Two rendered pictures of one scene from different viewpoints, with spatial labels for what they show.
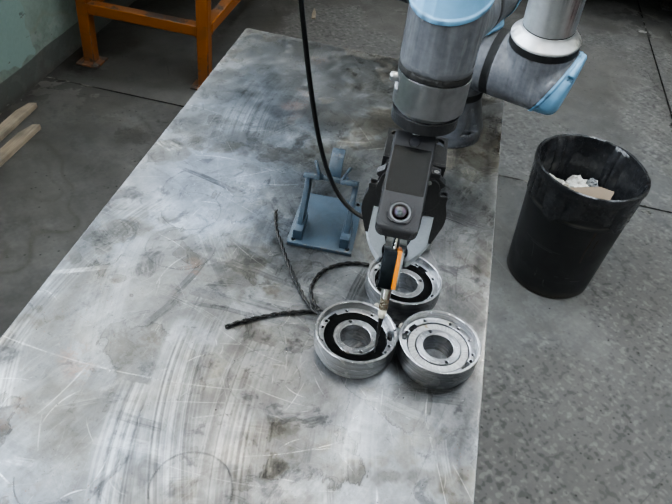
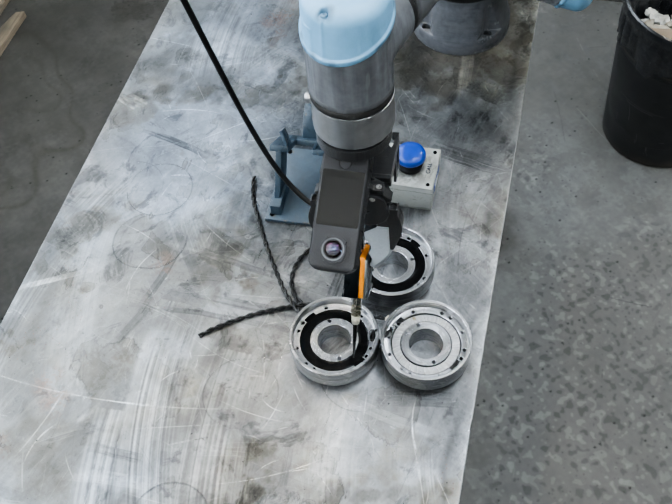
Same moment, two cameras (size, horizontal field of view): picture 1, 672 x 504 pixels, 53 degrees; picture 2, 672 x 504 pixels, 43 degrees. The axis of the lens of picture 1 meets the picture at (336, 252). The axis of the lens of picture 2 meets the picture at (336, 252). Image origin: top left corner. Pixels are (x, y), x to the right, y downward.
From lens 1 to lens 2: 29 cm
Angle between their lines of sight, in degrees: 15
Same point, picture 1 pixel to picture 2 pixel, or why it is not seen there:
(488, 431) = (570, 347)
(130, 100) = not seen: outside the picture
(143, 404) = (119, 433)
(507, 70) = not seen: outside the picture
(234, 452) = (210, 480)
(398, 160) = (328, 187)
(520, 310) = (617, 188)
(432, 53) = (333, 90)
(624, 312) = not seen: outside the picture
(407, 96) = (321, 126)
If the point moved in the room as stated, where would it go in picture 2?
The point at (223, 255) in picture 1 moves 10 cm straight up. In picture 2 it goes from (196, 244) to (180, 198)
